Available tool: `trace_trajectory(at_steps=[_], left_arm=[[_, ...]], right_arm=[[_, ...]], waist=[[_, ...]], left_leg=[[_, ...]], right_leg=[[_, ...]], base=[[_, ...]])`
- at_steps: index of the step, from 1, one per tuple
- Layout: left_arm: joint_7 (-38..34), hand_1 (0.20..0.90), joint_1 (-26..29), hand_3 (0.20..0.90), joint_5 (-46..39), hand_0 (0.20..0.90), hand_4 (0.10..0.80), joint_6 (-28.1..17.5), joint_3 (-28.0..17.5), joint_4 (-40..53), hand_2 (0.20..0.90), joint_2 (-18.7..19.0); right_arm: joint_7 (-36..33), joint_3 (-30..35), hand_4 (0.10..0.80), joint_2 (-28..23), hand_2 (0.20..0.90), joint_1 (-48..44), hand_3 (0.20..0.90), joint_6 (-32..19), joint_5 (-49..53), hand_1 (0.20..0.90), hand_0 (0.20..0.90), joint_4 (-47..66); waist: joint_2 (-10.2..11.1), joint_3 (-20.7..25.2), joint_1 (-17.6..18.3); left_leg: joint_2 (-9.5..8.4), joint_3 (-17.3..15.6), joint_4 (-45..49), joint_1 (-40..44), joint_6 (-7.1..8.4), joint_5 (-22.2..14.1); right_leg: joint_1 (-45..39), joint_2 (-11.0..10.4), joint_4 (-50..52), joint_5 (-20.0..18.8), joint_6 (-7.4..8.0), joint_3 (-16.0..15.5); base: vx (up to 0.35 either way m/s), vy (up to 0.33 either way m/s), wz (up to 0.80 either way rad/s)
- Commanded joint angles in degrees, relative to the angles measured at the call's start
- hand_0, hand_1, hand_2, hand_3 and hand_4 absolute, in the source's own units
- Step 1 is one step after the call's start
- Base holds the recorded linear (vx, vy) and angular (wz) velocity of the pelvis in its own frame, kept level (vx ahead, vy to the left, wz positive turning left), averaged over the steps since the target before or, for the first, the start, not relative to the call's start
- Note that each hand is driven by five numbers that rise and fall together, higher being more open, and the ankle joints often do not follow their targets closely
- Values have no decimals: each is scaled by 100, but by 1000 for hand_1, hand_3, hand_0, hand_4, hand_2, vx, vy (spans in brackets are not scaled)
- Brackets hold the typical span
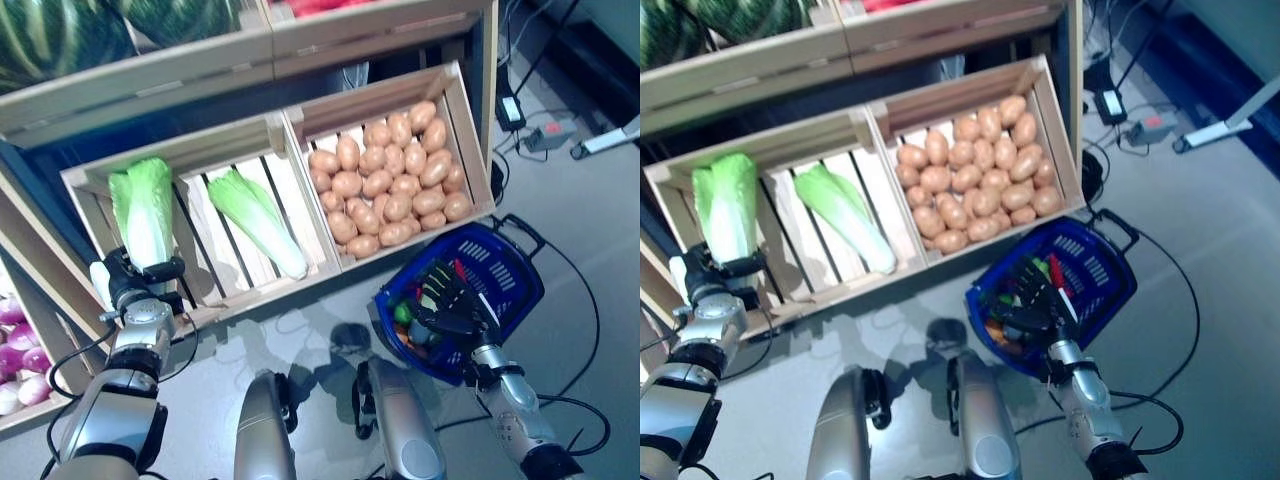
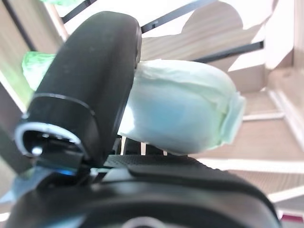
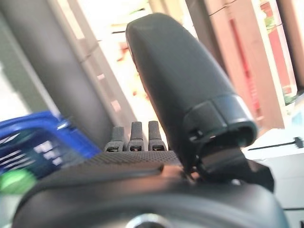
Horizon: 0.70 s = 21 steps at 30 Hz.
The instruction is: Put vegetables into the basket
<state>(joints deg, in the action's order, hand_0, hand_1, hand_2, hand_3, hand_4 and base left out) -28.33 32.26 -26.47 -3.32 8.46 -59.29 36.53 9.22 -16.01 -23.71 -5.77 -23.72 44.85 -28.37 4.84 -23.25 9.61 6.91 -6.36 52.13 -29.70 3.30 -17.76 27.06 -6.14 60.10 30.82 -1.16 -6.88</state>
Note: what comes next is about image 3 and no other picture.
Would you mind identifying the black tripod stand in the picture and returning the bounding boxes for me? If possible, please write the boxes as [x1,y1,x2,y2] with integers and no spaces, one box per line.
[247,137,304,152]

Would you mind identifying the green bell pepper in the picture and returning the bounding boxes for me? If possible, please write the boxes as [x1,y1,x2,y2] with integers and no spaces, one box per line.
[0,170,36,194]

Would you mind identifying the blue plastic shopping basket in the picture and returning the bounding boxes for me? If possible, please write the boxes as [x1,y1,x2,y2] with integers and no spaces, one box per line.
[0,111,102,181]

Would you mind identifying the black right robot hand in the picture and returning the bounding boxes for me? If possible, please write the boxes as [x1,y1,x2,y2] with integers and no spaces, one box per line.
[11,13,289,228]

